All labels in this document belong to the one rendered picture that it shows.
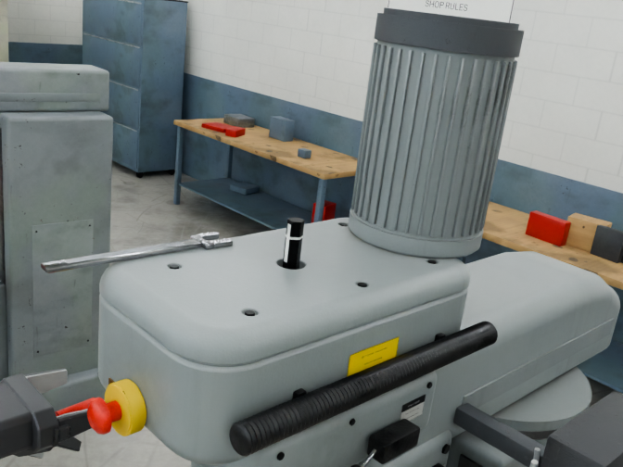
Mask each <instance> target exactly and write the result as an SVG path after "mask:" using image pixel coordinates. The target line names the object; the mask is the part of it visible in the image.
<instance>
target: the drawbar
mask: <svg viewBox="0 0 623 467"><path fill-rule="evenodd" d="M304 221H305V220H303V219H301V218H292V217H291V218H289V219H288V220H287V225H288V224H290V225H291V229H290V237H301V236H303V229H304ZM287 225H286V234H287ZM301 245H302V238H301V239H300V240H291V239H289V246H288V254H287V262H285V261H284V259H283V267H282V268H285V269H290V270H298V269H299V261H300V253H301ZM285 250H286V240H285ZM285 250H284V258H285Z"/></svg>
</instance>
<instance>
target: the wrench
mask: <svg viewBox="0 0 623 467"><path fill-rule="evenodd" d="M218 238H219V233H217V232H212V233H201V234H198V235H192V236H190V239H187V240H182V241H176V242H170V243H165V244H158V245H153V246H142V247H136V248H130V249H124V250H119V251H112V252H107V253H101V254H95V255H90V256H83V257H78V258H72V259H61V260H55V261H49V262H44V263H41V268H42V269H43V270H44V271H45V272H46V273H53V272H59V271H68V270H74V269H80V268H85V267H91V266H95V265H101V264H107V263H112V262H118V261H124V260H128V259H139V258H144V257H150V256H156V255H160V254H166V253H172V252H177V251H183V250H188V249H193V248H199V247H203V248H205V249H212V248H213V249H215V248H221V247H226V246H232V245H233V241H232V240H231V239H222V240H216V241H210V242H209V240H215V239H218Z"/></svg>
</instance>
